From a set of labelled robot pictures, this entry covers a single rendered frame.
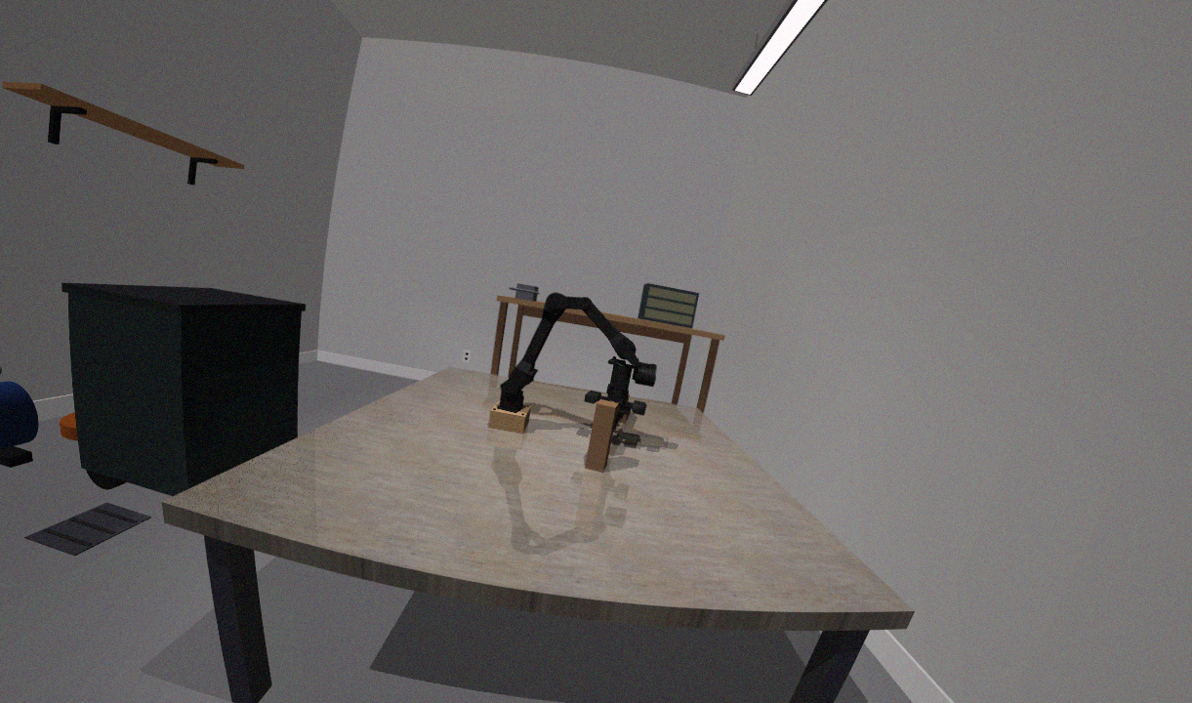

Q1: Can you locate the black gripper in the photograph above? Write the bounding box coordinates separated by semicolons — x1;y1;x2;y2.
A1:
584;380;647;430

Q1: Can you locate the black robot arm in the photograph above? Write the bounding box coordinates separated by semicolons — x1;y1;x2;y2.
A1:
498;292;657;413

